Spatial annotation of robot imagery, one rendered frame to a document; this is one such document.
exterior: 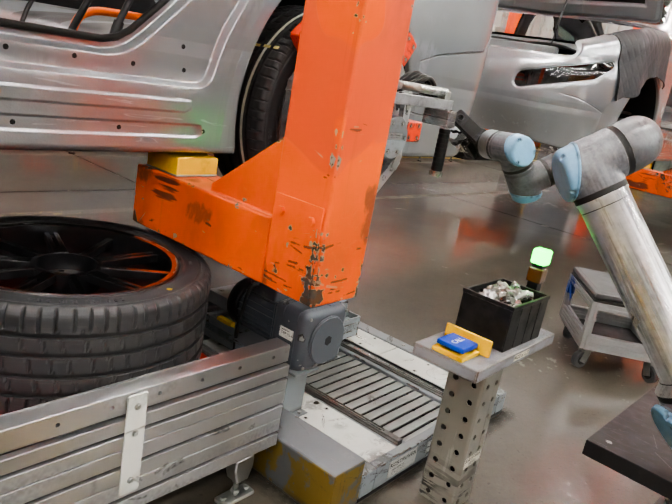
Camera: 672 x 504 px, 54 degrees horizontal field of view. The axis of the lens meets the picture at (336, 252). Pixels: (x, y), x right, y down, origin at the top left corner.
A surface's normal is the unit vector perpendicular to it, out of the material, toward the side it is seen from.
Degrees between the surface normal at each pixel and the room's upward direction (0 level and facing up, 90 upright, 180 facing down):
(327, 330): 90
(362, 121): 90
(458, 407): 90
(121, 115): 90
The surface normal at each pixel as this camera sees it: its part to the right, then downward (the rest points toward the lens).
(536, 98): -0.35, 0.18
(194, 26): 0.75, 0.31
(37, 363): 0.23, 0.31
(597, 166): -0.06, -0.02
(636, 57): 0.53, 0.25
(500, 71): -0.53, 0.04
